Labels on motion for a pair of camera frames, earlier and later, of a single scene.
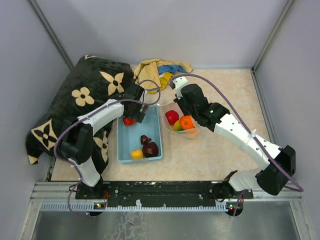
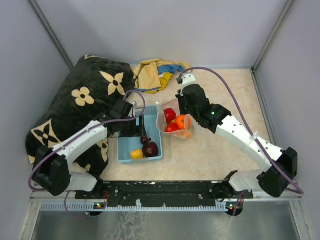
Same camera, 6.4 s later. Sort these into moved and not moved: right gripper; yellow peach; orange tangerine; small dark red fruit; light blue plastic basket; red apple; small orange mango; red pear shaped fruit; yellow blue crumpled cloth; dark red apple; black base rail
Moved: small orange mango; red apple; orange tangerine; red pear shaped fruit
Not moved: dark red apple; small dark red fruit; yellow blue crumpled cloth; yellow peach; black base rail; right gripper; light blue plastic basket
